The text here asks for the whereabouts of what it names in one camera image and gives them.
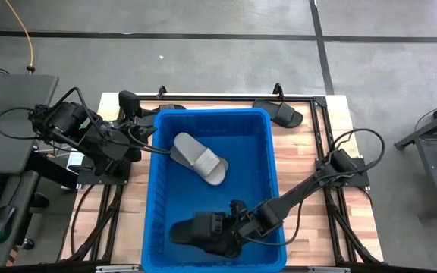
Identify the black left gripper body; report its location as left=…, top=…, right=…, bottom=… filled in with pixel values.
left=126, top=113, right=158, bottom=162

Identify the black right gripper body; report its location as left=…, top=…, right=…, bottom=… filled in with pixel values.
left=232, top=212, right=266, bottom=248

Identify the blue plastic bin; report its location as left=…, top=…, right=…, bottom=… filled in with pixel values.
left=141, top=108, right=288, bottom=273

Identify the white small box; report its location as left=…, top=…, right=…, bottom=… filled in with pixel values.
left=66, top=151, right=86, bottom=171

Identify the black desk leg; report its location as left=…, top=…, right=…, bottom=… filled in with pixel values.
left=27, top=151, right=81, bottom=190

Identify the dark grey computer desk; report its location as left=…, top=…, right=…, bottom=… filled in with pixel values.
left=0, top=169, right=40, bottom=268

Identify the black computer mouse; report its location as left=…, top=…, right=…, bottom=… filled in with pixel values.
left=0, top=205, right=17, bottom=244

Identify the grey side table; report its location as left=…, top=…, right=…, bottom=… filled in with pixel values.
left=395, top=94, right=437, bottom=221

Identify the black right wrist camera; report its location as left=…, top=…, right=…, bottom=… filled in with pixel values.
left=228, top=199, right=248, bottom=219

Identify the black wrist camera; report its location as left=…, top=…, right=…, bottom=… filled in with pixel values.
left=118, top=89, right=140, bottom=115
left=228, top=199, right=248, bottom=219

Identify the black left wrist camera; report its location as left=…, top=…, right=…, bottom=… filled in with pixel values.
left=118, top=89, right=140, bottom=115

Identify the silver metal bracket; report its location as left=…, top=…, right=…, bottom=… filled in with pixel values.
left=307, top=266, right=351, bottom=273
left=96, top=265, right=142, bottom=273

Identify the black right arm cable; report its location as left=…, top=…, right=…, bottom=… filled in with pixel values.
left=241, top=127, right=387, bottom=247

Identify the orange cable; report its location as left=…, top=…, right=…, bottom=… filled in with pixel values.
left=4, top=0, right=36, bottom=74

